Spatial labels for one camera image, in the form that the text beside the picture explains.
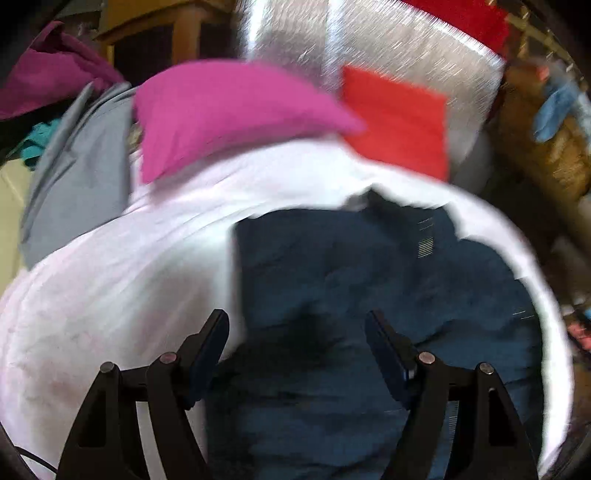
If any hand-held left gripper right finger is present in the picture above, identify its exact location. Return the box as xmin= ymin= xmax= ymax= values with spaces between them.
xmin=364 ymin=310 xmax=539 ymax=480

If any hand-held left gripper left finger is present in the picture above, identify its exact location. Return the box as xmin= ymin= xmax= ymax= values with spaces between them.
xmin=55 ymin=309 xmax=230 ymax=480

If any navy blue garment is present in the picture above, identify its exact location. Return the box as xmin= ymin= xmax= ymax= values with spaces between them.
xmin=205 ymin=189 xmax=543 ymax=480

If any white pink fluffy blanket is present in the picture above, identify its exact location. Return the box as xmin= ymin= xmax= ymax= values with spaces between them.
xmin=0 ymin=138 xmax=575 ymax=480

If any grey garment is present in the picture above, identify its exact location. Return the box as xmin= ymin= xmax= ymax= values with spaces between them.
xmin=21 ymin=82 xmax=139 ymax=271

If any folded red cloth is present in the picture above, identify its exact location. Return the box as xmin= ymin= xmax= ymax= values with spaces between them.
xmin=339 ymin=65 xmax=451 ymax=182

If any folded pink cloth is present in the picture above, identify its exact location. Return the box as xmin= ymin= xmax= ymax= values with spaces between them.
xmin=134 ymin=60 xmax=365 ymax=183

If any teal cloth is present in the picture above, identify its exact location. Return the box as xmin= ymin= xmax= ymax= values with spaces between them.
xmin=21 ymin=117 xmax=63 ymax=167

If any light blue cloth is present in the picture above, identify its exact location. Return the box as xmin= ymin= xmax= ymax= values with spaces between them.
xmin=533 ymin=65 xmax=585 ymax=143

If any magenta garment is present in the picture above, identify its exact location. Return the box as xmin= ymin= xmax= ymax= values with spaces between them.
xmin=0 ymin=21 xmax=125 ymax=121

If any wooden furniture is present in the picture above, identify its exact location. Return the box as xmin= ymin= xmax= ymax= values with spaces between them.
xmin=95 ymin=0 xmax=241 ymax=86

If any red fabric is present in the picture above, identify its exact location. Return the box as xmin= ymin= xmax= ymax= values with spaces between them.
xmin=402 ymin=0 xmax=511 ymax=54

